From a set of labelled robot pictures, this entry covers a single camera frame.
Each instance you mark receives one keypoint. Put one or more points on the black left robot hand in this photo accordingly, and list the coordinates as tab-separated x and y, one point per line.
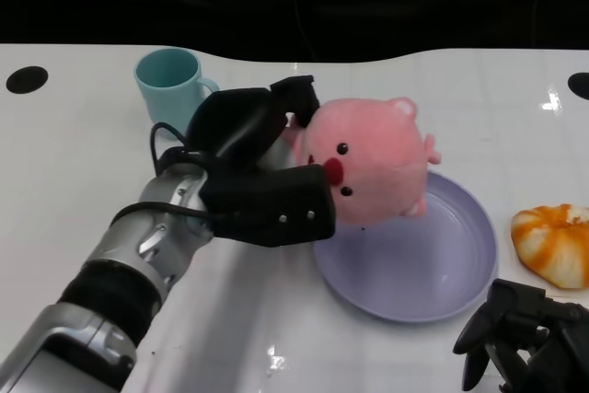
239	126

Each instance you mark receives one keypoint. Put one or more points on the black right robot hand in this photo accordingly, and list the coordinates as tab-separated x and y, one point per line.
520	319

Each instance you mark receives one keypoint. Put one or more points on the pink beaver plush doll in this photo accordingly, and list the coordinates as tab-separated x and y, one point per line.
377	153

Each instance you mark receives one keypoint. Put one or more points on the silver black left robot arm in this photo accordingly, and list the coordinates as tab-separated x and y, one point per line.
46	347

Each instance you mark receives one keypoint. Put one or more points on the lavender plastic plate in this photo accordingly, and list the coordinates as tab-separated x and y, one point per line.
414	269

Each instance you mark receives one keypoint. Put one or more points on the orange white bread toy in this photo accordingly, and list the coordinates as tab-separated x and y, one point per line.
552	246

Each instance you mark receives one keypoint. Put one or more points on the light blue plastic mug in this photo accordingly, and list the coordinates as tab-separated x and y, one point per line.
165	89

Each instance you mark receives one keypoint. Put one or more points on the black round table grommet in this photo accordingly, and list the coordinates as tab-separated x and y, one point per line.
26	80
580	85

